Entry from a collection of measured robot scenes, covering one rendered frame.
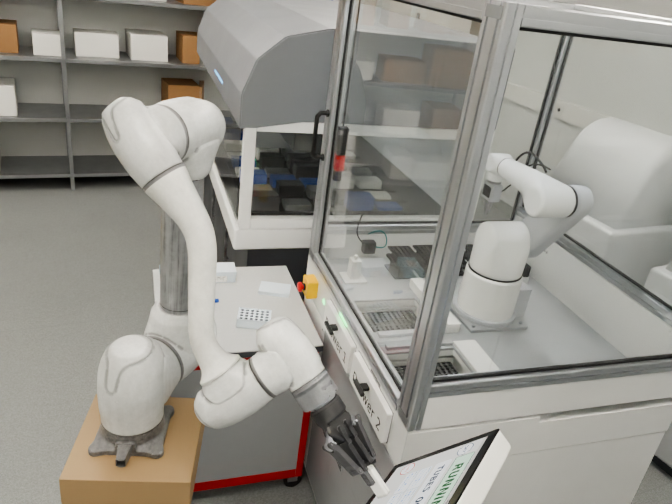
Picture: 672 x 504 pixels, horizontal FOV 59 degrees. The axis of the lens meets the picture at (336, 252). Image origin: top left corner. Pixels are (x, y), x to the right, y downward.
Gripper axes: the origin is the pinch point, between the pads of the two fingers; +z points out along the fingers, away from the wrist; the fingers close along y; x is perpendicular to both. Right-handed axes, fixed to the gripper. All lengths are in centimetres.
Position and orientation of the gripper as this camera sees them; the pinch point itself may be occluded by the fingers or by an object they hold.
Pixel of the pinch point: (375, 481)
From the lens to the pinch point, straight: 137.5
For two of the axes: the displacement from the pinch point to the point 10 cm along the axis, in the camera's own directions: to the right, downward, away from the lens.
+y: 5.3, -3.1, 7.9
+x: -6.3, 4.7, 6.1
